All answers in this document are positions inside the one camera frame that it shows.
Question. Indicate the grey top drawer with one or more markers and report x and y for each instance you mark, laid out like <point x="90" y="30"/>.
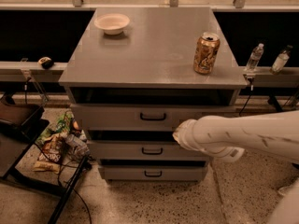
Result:
<point x="126" y="117"/>

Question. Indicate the grey drawer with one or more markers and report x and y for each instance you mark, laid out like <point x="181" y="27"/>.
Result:
<point x="143" y="151"/>
<point x="146" y="173"/>
<point x="126" y="117"/>

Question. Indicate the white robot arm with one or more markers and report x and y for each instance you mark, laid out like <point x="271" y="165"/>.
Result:
<point x="226" y="139"/>

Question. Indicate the grey drawer cabinet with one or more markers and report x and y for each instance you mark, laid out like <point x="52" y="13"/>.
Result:
<point x="150" y="63"/>

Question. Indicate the grey middle drawer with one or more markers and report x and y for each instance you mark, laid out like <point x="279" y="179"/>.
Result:
<point x="143" y="151"/>

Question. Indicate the grey bottom drawer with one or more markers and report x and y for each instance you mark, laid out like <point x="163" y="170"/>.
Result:
<point x="146" y="173"/>

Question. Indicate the gold soda can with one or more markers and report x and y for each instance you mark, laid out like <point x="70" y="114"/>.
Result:
<point x="206" y="51"/>

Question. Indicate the crumpled clear plastic bottle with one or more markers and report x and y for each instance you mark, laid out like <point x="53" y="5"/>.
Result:
<point x="77" y="148"/>

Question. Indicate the green snack bag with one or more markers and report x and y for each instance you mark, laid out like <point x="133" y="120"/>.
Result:
<point x="62" y="124"/>

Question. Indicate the white paper bowl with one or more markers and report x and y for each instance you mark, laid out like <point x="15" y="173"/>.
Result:
<point x="112" y="23"/>

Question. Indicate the brown snack chip bag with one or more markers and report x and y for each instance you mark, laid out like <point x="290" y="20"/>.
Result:
<point x="51" y="155"/>

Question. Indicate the black round tape measure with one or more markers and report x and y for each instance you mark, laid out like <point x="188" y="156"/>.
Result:
<point x="46" y="62"/>

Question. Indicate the clear plastic water bottle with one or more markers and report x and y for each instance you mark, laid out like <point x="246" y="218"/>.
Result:
<point x="254" y="58"/>

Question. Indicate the black bin on stand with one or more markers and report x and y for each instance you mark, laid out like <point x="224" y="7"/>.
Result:
<point x="20" y="126"/>

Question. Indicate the black top drawer handle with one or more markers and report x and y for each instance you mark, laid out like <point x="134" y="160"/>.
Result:
<point x="152" y="118"/>

